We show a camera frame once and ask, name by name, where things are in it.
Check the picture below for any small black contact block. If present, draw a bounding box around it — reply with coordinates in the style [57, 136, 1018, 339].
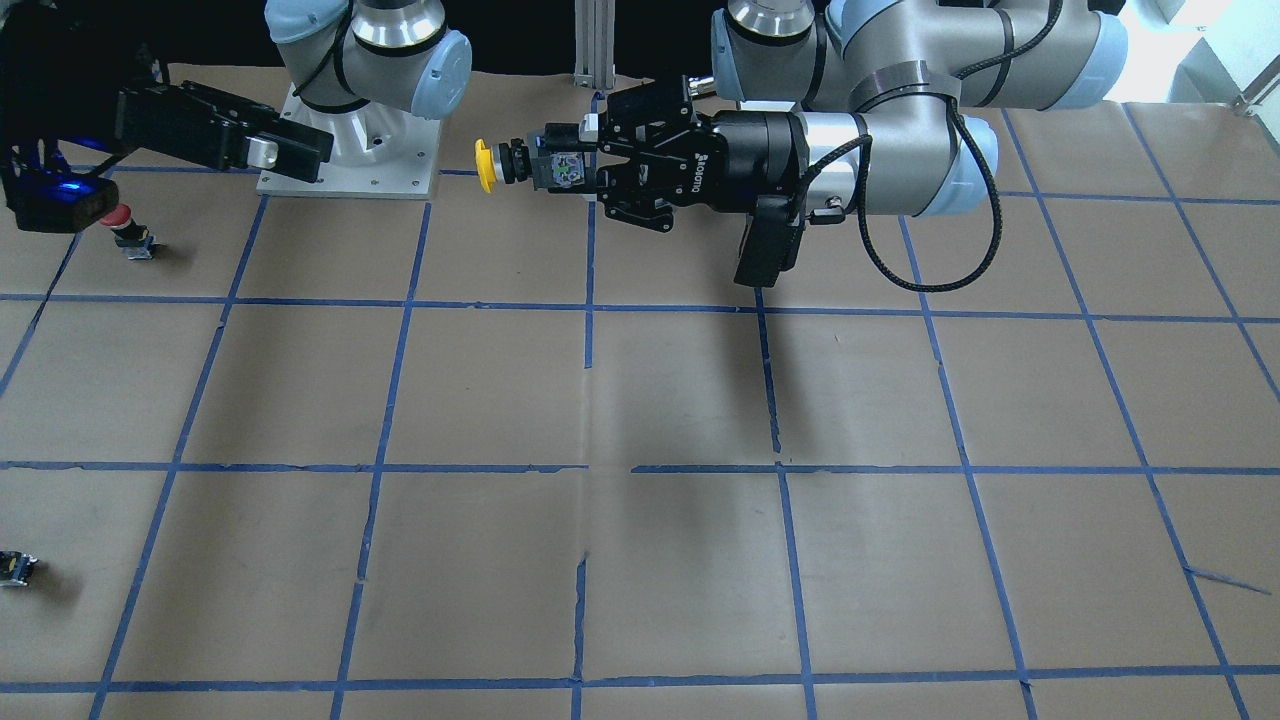
[1, 550, 40, 588]

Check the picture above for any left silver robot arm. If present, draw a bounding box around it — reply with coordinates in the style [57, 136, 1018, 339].
[475, 1, 1129, 293]

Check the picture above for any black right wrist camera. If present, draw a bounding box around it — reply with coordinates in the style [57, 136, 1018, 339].
[3, 170, 120, 234]

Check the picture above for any yellow push button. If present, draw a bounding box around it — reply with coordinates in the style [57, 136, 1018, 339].
[474, 136, 590, 193]

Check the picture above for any red push button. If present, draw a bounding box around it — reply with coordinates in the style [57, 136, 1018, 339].
[99, 202, 156, 261]

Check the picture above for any aluminium frame post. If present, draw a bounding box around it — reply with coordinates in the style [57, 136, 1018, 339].
[573, 0, 617, 92]

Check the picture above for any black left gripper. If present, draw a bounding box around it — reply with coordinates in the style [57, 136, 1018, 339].
[541, 76, 808, 232]

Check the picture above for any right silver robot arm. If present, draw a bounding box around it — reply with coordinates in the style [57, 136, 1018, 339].
[3, 1, 472, 193]

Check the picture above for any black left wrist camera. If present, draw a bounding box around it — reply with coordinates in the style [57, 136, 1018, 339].
[733, 195, 805, 288]

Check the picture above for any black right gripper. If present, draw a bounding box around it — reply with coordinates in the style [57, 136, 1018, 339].
[3, 20, 335, 183]

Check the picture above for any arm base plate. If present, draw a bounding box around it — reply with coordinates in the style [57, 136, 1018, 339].
[256, 96, 443, 201]

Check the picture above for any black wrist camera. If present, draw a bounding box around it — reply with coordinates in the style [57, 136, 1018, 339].
[3, 170, 120, 234]
[733, 195, 805, 288]

